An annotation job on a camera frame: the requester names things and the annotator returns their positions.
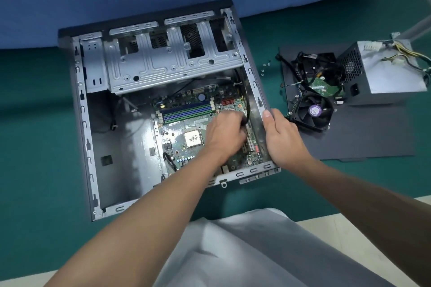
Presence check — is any green floor mat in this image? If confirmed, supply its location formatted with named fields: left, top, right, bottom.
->
left=0, top=0, right=431, bottom=281

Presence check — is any person's left hand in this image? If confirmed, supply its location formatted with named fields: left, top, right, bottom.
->
left=203, top=110, right=248, bottom=167

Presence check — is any silver power supply unit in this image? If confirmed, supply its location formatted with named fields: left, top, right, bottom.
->
left=336, top=39, right=430, bottom=107

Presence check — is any green motherboard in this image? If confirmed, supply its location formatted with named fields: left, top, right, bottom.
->
left=152, top=81, right=265, bottom=175

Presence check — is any person's left forearm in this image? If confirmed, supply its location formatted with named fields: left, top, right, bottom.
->
left=44, top=148, right=230, bottom=287

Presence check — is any black side panel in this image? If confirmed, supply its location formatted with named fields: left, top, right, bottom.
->
left=277, top=42, right=417, bottom=163

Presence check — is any person's white shirt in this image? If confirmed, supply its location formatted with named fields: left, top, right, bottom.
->
left=153, top=207, right=397, bottom=287

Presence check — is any person's right forearm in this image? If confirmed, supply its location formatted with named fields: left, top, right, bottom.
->
left=295, top=158, right=431, bottom=287

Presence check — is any yellow and black cable bundle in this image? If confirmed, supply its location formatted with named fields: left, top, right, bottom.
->
left=363, top=39, right=431, bottom=87

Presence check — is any black data cable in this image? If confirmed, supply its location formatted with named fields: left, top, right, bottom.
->
left=275, top=52, right=304, bottom=86

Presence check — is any black processor cooler fan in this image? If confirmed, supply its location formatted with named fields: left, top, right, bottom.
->
left=286, top=89, right=337, bottom=133

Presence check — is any hard drive with cables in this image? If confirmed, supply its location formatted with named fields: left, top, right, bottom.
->
left=290, top=51, right=348, bottom=100

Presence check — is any silver metal drive cage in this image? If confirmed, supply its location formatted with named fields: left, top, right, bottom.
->
left=102, top=17, right=244, bottom=96

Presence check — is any grey metal post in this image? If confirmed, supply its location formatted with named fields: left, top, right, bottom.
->
left=390, top=15, right=431, bottom=42

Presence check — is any desktop computer case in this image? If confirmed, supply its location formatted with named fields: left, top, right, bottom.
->
left=57, top=0, right=282, bottom=223

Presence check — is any person's right hand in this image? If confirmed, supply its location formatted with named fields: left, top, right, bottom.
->
left=262, top=108, right=312, bottom=172

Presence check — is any thick black case cable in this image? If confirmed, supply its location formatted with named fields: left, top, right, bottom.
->
left=232, top=68, right=252, bottom=126

